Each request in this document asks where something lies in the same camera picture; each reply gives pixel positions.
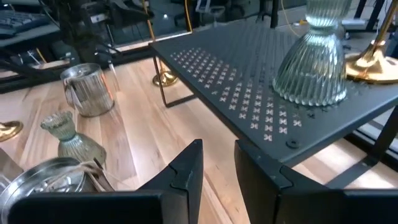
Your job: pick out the ribbed clear glass candle holder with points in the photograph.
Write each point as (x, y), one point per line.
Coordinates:
(311, 71)
(77, 147)

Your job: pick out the short gold candlestick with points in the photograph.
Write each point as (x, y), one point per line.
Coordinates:
(9, 129)

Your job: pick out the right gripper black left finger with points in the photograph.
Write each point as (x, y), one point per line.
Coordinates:
(180, 199)

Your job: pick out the dark computer keyboard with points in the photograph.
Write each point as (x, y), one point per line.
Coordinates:
(18, 21)

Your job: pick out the tall gold candlestick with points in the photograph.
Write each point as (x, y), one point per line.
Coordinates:
(370, 65)
(164, 79)

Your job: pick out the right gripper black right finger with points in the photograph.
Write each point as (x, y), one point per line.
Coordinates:
(264, 193)

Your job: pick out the clear glass jar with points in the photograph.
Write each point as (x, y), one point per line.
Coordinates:
(40, 177)
(90, 93)

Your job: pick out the black perforated metal shelf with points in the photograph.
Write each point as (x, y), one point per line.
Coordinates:
(233, 62)

